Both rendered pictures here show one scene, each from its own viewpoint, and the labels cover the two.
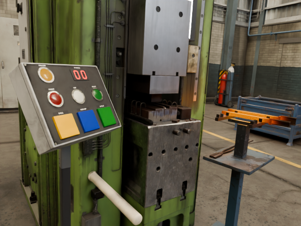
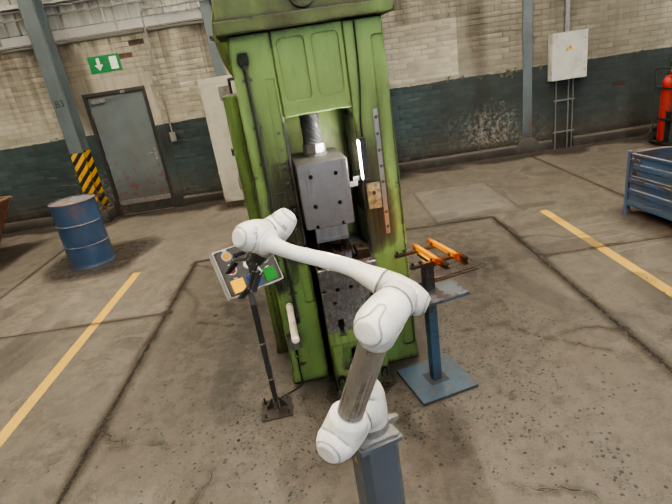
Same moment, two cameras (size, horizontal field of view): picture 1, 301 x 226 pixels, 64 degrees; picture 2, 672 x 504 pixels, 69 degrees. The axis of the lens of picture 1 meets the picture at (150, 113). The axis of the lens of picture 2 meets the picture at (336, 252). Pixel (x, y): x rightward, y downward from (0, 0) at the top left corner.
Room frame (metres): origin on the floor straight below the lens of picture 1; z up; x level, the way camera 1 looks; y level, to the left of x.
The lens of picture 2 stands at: (-1.14, -1.47, 2.11)
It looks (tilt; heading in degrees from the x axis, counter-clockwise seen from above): 22 degrees down; 30
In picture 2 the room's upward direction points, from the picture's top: 9 degrees counter-clockwise
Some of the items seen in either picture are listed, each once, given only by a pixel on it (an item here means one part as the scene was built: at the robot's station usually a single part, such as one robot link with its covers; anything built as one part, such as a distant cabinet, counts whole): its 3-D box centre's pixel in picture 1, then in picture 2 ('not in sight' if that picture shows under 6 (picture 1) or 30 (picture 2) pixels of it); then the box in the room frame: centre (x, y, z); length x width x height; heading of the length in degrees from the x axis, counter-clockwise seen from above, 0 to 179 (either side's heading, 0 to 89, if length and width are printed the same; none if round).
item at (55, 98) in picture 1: (55, 98); not in sight; (0.78, 0.31, 1.09); 0.05 x 0.03 x 0.04; 126
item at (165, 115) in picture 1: (141, 107); (330, 246); (1.47, 0.05, 0.96); 0.42 x 0.20 x 0.09; 36
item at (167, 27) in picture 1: (151, 39); (327, 185); (1.50, 0.02, 1.37); 0.42 x 0.39 x 0.40; 36
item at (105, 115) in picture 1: (105, 116); (269, 273); (0.93, 0.17, 1.01); 0.07 x 0.05 x 0.07; 151
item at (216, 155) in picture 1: (234, 147); (437, 279); (1.65, -0.60, 0.68); 0.60 x 0.04 x 0.01; 137
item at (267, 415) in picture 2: not in sight; (275, 403); (0.91, 0.33, 0.05); 0.22 x 0.22 x 0.09; 36
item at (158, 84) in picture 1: (143, 81); (327, 223); (1.47, 0.05, 1.12); 0.42 x 0.20 x 0.10; 36
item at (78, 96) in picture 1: (78, 96); not in sight; (0.86, 0.26, 1.09); 0.05 x 0.03 x 0.04; 126
